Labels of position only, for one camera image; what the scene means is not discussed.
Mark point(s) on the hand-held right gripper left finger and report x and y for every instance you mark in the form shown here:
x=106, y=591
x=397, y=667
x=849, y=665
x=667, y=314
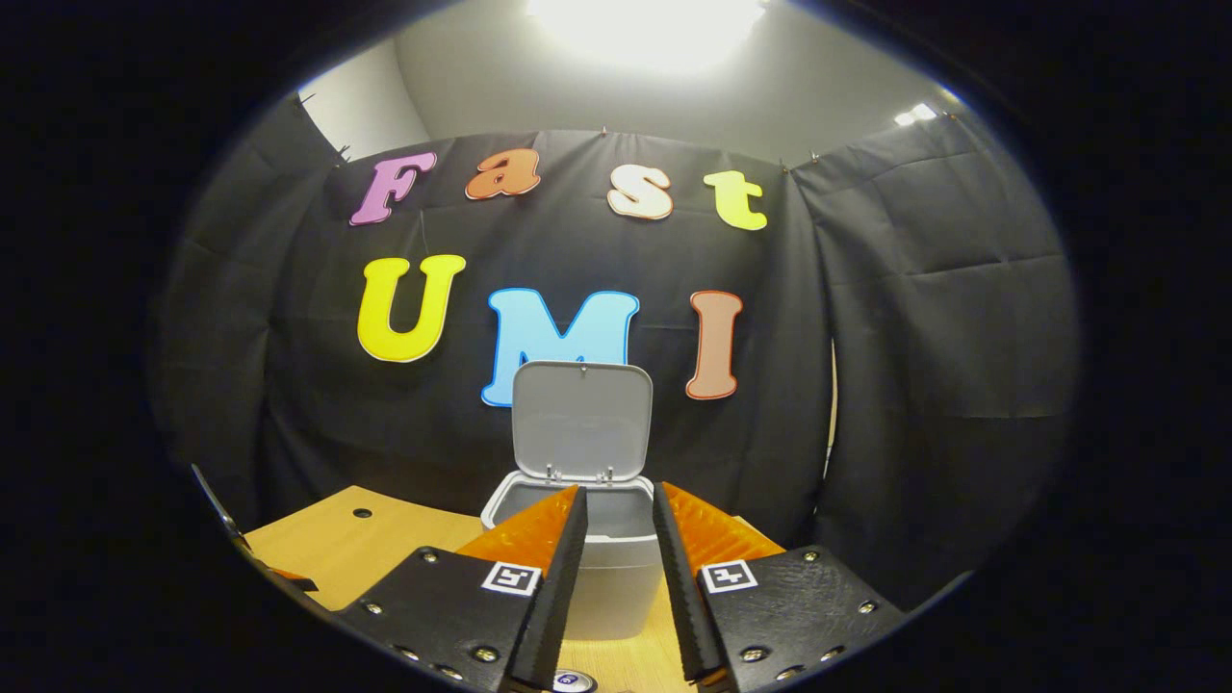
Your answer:
x=558, y=606

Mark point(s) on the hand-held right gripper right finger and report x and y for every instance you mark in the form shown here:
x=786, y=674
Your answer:
x=688, y=606

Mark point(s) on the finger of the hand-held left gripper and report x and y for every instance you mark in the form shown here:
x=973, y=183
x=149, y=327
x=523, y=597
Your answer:
x=245, y=551

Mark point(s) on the silver pop can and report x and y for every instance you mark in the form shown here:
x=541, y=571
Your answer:
x=575, y=683

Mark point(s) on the white desktop garbage bin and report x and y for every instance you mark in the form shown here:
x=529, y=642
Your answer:
x=582, y=423

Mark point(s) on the wooden desktop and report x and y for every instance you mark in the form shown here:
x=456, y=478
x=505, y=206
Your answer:
x=404, y=539

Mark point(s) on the black backdrop cloth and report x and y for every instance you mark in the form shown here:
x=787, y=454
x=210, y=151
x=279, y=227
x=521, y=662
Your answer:
x=866, y=337

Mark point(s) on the small ceiling light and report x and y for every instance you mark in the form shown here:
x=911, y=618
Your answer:
x=914, y=115

